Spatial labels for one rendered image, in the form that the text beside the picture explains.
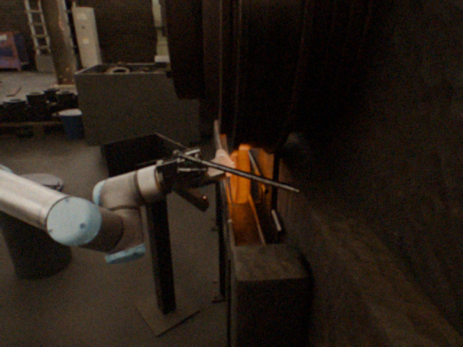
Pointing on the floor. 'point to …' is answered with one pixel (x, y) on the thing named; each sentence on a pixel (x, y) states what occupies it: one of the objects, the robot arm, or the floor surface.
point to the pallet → (37, 112)
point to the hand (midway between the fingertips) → (239, 166)
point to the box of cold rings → (134, 105)
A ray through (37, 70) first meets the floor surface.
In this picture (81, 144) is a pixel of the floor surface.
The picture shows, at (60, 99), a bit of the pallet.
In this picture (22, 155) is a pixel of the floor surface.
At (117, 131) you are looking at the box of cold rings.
